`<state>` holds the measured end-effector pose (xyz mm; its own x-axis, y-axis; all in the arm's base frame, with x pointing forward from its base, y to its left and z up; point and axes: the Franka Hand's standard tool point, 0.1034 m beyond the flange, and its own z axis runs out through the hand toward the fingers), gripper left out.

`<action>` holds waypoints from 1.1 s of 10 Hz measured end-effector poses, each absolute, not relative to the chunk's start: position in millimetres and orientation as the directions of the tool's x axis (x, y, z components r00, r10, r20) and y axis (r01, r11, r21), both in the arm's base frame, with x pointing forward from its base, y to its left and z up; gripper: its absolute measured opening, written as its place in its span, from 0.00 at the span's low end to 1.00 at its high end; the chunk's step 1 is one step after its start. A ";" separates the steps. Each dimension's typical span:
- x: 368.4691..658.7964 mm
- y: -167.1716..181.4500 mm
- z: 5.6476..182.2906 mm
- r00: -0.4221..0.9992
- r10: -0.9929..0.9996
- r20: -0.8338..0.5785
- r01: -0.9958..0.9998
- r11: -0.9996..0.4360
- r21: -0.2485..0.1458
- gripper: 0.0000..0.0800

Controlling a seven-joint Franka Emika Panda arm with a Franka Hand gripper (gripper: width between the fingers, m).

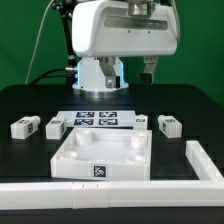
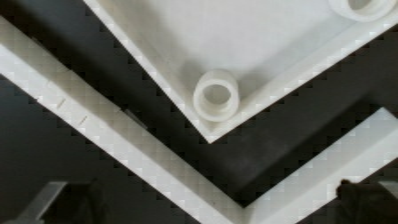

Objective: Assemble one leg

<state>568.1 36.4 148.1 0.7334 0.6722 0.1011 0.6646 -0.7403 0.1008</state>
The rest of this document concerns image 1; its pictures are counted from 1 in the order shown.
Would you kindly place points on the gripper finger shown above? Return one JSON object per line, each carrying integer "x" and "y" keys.
{"x": 147, "y": 76}
{"x": 107, "y": 66}

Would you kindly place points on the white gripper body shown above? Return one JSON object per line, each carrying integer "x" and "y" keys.
{"x": 104, "y": 28}

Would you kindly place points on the white square tabletop part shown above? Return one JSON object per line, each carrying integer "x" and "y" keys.
{"x": 104, "y": 154}

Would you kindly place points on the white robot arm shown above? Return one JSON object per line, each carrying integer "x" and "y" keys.
{"x": 91, "y": 80}

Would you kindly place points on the white L-shaped fence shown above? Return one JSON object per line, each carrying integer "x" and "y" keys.
{"x": 206, "y": 190}

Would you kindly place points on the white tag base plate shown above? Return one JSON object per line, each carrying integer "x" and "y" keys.
{"x": 98, "y": 118}

